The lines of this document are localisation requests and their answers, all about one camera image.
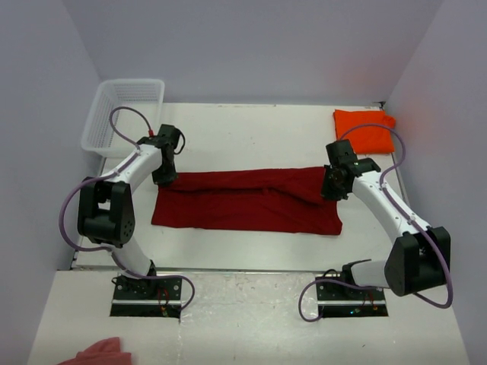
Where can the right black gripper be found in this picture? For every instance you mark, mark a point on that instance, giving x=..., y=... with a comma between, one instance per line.
x=326, y=192

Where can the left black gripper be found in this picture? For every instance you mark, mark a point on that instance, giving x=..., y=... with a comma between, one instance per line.
x=164, y=179

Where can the dark red t shirt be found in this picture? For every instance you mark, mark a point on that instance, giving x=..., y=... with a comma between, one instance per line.
x=270, y=200

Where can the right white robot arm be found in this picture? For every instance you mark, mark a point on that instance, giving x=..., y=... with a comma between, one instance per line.
x=419, y=258

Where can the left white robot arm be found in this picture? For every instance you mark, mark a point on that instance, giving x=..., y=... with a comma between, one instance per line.
x=106, y=214

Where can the folded orange t shirt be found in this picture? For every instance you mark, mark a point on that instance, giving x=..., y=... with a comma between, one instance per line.
x=365, y=139

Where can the white plastic basket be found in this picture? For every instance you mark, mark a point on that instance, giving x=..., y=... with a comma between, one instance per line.
x=128, y=106

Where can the pink cloth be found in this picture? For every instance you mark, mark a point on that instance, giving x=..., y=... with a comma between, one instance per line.
x=104, y=352

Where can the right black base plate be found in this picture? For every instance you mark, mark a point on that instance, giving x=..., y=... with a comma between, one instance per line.
x=337, y=301

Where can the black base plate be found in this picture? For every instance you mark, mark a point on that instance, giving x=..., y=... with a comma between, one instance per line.
x=337, y=301
x=159, y=298

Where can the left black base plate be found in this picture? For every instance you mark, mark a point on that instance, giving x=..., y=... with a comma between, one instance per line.
x=159, y=298

